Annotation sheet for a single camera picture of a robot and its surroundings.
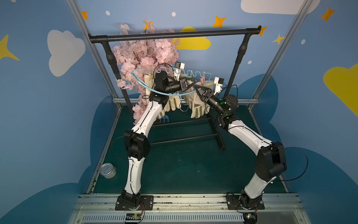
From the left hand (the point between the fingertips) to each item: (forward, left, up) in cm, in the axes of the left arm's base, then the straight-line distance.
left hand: (198, 78), depth 72 cm
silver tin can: (-36, +51, -40) cm, 74 cm away
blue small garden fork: (+11, +22, -46) cm, 52 cm away
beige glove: (-2, +1, -15) cm, 15 cm away
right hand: (-6, +1, -1) cm, 6 cm away
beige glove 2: (-1, +14, -17) cm, 22 cm away
